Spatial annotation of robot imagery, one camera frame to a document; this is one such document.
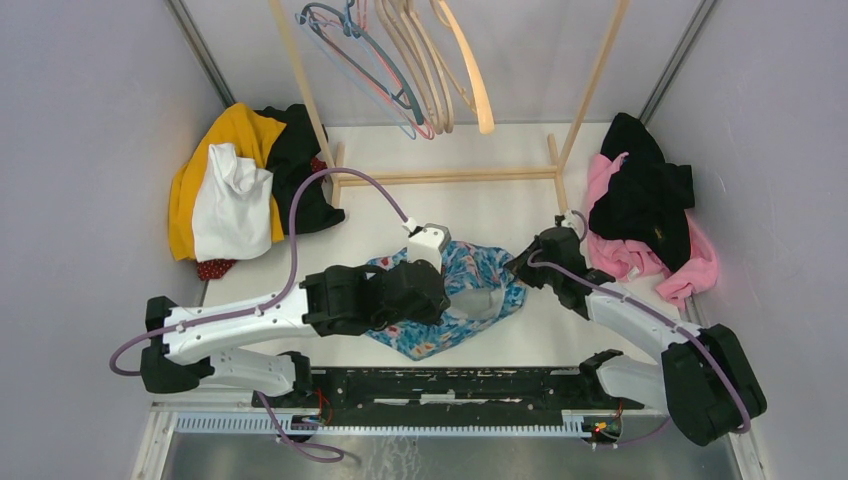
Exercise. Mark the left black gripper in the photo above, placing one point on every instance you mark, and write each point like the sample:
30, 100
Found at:
434, 313

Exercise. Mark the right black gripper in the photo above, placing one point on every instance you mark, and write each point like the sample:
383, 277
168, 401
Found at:
520, 266

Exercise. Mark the blue floral skirt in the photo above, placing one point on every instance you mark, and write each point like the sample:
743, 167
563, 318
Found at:
481, 291

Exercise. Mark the pink plastic hanger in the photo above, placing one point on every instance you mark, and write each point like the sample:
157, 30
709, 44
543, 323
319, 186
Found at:
389, 85

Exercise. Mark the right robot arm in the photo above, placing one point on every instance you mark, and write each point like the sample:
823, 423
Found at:
700, 378

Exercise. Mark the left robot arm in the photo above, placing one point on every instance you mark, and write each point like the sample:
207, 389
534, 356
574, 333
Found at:
194, 346

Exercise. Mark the wooden hanger front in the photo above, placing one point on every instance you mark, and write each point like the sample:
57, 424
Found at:
478, 102

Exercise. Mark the wooden hanger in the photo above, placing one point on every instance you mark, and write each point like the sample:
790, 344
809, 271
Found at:
439, 74
478, 102
399, 25

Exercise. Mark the wooden hanger middle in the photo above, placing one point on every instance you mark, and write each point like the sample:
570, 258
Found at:
439, 74

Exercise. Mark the light blue plastic hanger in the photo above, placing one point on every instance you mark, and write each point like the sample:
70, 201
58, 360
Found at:
358, 73

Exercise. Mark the wooden hanger back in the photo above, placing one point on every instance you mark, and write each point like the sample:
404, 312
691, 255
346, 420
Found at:
399, 25

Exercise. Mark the grey plastic hanger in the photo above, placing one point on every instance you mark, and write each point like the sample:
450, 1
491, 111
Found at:
378, 60

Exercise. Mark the pink garment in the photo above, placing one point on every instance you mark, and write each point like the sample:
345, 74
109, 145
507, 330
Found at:
628, 261

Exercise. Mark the wooden clothes rack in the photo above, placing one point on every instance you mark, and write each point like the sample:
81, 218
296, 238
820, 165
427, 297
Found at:
559, 155

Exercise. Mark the black garment right pile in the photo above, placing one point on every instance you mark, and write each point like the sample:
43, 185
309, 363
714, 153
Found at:
635, 195

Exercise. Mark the black garment pile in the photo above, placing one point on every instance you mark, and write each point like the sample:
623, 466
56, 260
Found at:
635, 195
291, 161

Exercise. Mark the black garment left pile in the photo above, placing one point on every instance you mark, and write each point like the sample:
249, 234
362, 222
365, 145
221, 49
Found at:
291, 161

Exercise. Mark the white garment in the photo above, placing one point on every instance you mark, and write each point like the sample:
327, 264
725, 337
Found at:
232, 213

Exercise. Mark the red dotted garment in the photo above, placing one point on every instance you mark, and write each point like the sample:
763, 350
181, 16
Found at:
213, 269

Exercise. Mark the yellow garment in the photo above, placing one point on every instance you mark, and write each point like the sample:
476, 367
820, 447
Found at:
253, 136

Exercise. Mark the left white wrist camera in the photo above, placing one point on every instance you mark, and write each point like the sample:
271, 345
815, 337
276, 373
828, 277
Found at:
426, 242

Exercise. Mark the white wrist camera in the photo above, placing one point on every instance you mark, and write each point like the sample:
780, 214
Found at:
573, 219
426, 242

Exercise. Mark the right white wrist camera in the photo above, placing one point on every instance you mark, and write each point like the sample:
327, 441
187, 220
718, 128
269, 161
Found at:
573, 219

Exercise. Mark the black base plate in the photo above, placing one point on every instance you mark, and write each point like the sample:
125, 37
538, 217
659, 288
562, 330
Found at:
450, 397

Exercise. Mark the white slotted cable duct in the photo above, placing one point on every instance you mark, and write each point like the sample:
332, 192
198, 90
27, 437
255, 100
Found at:
291, 425

